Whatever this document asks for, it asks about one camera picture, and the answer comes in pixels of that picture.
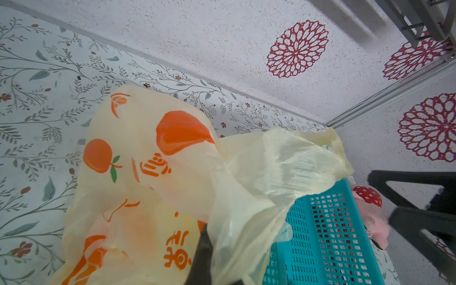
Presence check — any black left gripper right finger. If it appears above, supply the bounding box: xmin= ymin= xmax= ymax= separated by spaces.
xmin=368 ymin=170 xmax=456 ymax=283

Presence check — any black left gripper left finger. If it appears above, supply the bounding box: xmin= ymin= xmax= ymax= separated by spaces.
xmin=183 ymin=224 xmax=247 ymax=285

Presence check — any yellow orange-print plastic bag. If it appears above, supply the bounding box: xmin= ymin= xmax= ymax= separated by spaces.
xmin=49 ymin=85 xmax=354 ymax=285

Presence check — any pink plush mushroom toy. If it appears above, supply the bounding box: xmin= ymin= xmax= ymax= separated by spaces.
xmin=350 ymin=184 xmax=391 ymax=250

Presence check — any teal plastic basket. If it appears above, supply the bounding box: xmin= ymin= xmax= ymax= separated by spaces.
xmin=262 ymin=179 xmax=384 ymax=285

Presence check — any grey wall shelf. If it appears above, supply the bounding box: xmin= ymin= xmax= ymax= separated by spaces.
xmin=376 ymin=0 xmax=456 ymax=48

